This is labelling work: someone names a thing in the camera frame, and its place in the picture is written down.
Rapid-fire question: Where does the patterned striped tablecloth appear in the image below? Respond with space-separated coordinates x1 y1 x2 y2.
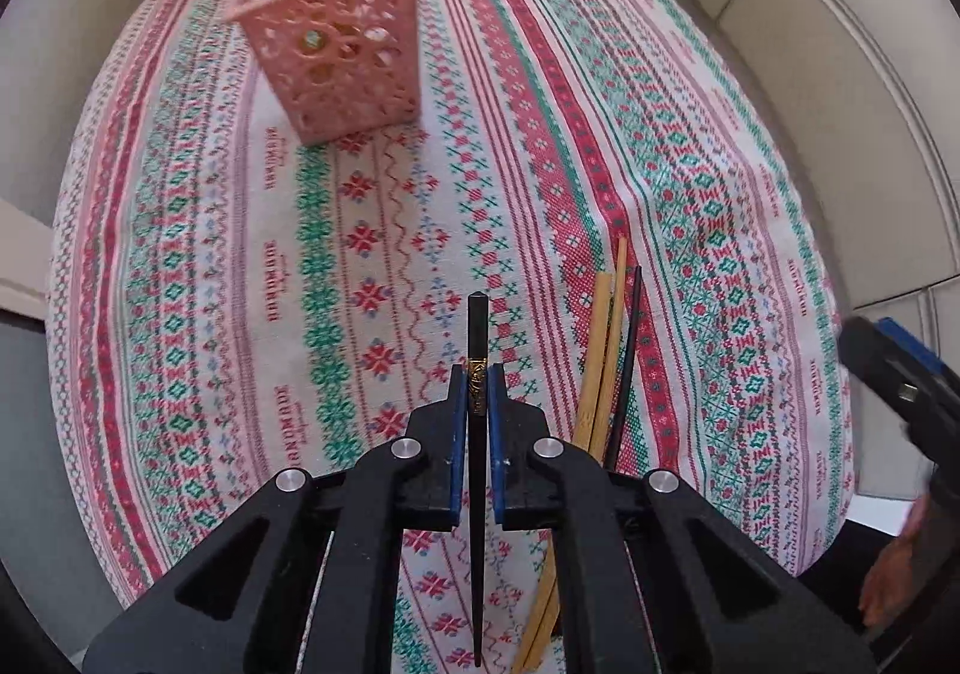
45 0 856 674

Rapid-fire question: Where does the pink perforated utensil basket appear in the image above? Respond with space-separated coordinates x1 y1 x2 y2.
229 0 436 146

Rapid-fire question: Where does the person's right hand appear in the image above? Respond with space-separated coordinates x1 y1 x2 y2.
859 492 932 628

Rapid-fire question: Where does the black chopstick with gold band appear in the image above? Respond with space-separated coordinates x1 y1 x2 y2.
466 293 490 667

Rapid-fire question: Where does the wooden chopstick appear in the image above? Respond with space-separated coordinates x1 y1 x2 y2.
514 272 617 672
525 236 629 645

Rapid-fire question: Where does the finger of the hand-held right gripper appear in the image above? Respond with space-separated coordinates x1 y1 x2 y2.
837 316 960 424

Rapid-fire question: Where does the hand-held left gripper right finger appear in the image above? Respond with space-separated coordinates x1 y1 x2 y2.
489 366 878 674

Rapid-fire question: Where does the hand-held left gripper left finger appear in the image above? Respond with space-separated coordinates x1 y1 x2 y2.
81 363 466 674

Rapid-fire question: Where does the white kitchen cabinet unit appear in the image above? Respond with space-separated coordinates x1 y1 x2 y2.
630 0 960 315

